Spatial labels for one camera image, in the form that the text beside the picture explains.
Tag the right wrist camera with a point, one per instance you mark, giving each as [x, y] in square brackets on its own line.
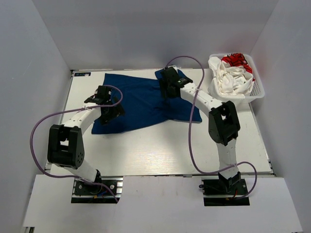
[172, 66]

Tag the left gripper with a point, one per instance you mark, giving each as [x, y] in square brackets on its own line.
[118, 110]

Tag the red printed white t shirt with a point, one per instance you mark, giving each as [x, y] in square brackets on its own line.
[237, 66]

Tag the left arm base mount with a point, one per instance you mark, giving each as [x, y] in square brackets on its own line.
[84, 193]

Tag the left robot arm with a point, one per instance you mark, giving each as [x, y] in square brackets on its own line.
[66, 147]

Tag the blue table label sticker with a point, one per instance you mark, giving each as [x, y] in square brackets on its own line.
[82, 74]

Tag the white plastic basket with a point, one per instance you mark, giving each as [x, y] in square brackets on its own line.
[258, 91]

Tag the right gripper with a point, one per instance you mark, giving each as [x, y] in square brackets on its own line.
[164, 86]

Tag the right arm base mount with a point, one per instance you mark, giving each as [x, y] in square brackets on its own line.
[214, 195]

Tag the blue t shirt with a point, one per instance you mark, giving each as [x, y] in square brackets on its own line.
[143, 105]

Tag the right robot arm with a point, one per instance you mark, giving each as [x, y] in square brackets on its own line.
[223, 125]

